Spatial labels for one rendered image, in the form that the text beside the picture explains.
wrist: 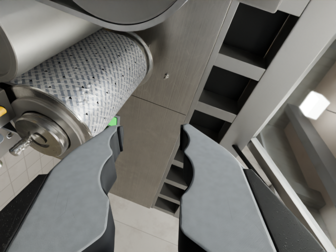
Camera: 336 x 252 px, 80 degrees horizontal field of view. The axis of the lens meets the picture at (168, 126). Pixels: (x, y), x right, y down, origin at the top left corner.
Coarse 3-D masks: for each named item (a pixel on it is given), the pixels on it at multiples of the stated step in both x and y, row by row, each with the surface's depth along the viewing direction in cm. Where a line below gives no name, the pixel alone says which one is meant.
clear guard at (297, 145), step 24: (312, 72) 47; (288, 96) 53; (312, 96) 47; (288, 120) 53; (312, 120) 47; (264, 144) 61; (288, 144) 53; (312, 144) 48; (288, 168) 54; (312, 168) 48; (312, 192) 48; (312, 216) 48
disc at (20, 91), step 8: (8, 88) 26; (16, 88) 26; (24, 88) 25; (32, 88) 25; (8, 96) 27; (16, 96) 27; (24, 96) 26; (32, 96) 26; (40, 96) 26; (48, 96) 25; (56, 104) 26; (64, 104) 25; (64, 112) 26; (72, 112) 26; (72, 120) 27; (80, 120) 27; (80, 128) 28; (88, 128) 28; (88, 136) 28
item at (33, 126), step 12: (24, 120) 26; (36, 120) 26; (48, 120) 27; (24, 132) 29; (36, 132) 28; (48, 132) 27; (60, 132) 28; (36, 144) 30; (48, 144) 30; (60, 144) 28
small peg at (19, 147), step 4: (24, 136) 29; (20, 140) 28; (24, 140) 28; (28, 140) 29; (16, 144) 28; (20, 144) 28; (24, 144) 28; (28, 144) 29; (12, 148) 27; (16, 148) 27; (20, 148) 28; (24, 148) 28; (12, 152) 27; (16, 152) 27; (20, 152) 28
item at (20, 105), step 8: (16, 104) 27; (24, 104) 27; (32, 104) 26; (40, 104) 26; (48, 104) 26; (16, 112) 29; (24, 112) 29; (40, 112) 27; (48, 112) 26; (56, 112) 26; (56, 120) 27; (64, 120) 27; (64, 128) 28; (72, 128) 27; (72, 136) 28; (80, 136) 29; (72, 144) 30; (80, 144) 29; (64, 152) 32
